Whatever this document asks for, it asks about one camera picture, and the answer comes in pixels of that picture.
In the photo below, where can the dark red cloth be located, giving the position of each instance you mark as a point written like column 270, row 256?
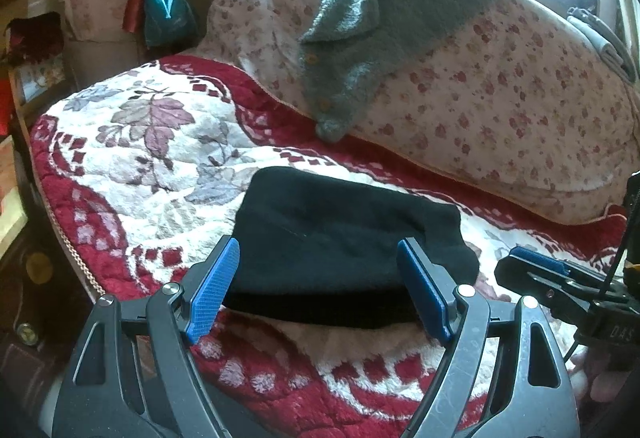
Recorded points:
column 35, row 37

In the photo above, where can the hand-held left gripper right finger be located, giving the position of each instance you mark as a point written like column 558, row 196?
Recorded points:
column 422, row 288

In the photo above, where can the dark brown studded chest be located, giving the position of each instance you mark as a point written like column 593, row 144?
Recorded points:
column 30, row 318

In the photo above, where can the pink floral quilt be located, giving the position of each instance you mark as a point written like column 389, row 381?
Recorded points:
column 500, row 117

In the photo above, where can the red white floral blanket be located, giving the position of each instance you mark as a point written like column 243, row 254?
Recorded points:
column 150, row 157

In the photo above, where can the grey knit cardigan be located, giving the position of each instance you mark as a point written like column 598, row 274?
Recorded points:
column 400, row 17

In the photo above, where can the black knit pants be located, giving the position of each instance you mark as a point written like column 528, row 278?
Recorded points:
column 325, row 228

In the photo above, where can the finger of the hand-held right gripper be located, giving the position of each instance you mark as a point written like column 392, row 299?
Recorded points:
column 520, row 283
column 540, row 260

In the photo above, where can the grey white folded cloth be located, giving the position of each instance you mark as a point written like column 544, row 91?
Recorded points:
column 600, row 42

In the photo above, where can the teal bag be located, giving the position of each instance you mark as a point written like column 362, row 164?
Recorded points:
column 167, row 20

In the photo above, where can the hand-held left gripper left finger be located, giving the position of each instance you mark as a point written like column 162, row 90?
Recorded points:
column 212, row 288

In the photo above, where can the person's right hand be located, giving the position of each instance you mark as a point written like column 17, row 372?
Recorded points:
column 600, row 383

